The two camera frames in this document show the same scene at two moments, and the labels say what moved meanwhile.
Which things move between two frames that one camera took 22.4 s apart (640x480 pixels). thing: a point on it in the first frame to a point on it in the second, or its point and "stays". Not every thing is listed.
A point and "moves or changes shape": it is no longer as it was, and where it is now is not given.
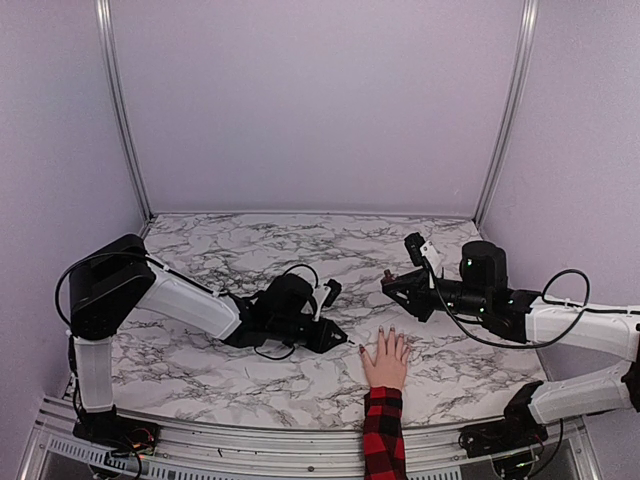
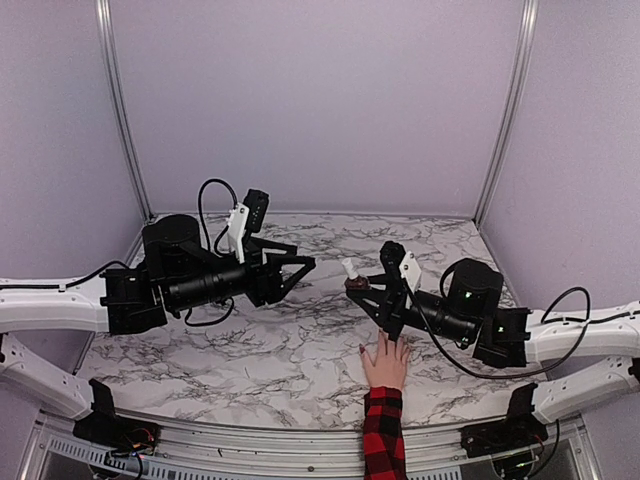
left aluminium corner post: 103,10 stays
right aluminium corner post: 516,98 stays
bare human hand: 390,367 stays
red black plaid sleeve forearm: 383,440 stays
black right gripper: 419,304 to 392,304
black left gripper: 322,342 to 259,290
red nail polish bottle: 389,277 moves or changes shape
